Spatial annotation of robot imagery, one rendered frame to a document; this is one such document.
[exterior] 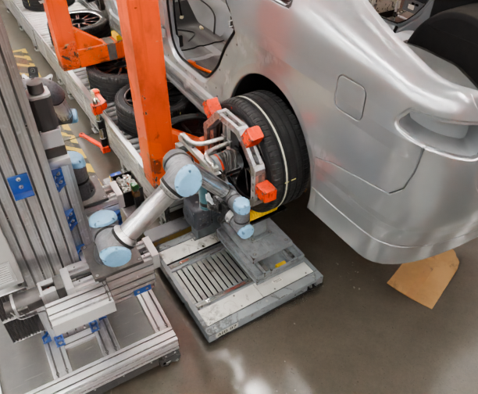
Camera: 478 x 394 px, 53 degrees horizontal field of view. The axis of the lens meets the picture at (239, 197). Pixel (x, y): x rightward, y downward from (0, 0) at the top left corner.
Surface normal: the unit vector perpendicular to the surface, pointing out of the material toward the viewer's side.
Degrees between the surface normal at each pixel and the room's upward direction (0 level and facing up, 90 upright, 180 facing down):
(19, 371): 0
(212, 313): 0
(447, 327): 0
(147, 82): 90
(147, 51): 90
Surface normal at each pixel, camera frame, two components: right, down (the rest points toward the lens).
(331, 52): -0.84, 0.21
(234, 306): 0.00, -0.76
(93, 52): 0.53, 0.55
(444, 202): 0.03, 0.64
